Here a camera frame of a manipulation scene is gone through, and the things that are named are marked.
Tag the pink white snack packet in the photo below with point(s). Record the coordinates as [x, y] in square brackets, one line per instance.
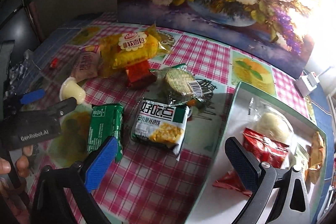
[86, 65]

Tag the crumpled blue white wrapper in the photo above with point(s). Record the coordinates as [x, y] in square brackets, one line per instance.
[19, 71]

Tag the yellow soft bread bag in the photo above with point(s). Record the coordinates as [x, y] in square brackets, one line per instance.
[121, 51]

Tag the white jelly cup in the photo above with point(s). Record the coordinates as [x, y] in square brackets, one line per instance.
[70, 88]

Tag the white power adapter plug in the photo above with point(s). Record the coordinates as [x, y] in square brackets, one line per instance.
[306, 83]

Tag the dark screen frame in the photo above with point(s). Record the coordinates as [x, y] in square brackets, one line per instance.
[20, 23]

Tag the green rimmed white box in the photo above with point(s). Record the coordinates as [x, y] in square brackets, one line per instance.
[285, 194]

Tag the red foil snack packet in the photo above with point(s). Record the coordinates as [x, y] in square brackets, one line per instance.
[264, 149]

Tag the clear wrapped round wafer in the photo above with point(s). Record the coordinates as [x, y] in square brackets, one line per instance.
[179, 85]

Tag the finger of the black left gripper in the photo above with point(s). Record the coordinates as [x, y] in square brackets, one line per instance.
[60, 109]

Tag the person's left hand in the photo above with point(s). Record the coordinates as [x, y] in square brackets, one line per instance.
[18, 171]

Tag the red brown foil candy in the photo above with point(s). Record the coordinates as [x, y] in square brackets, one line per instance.
[139, 75]

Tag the orange cracker packet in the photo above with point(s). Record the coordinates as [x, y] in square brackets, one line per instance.
[316, 158]

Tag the clear wrapped white bun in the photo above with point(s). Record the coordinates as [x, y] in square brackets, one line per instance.
[268, 121]

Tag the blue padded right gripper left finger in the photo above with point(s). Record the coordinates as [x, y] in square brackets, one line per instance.
[98, 162]

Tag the white green cookie packet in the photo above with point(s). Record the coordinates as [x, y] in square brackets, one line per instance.
[161, 125]

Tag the dark green snack packet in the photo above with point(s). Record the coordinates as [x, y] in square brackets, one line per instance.
[106, 120]

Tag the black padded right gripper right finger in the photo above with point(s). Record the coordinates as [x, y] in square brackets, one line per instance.
[244, 163]

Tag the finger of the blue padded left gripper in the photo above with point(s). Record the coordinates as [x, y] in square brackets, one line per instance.
[31, 97]

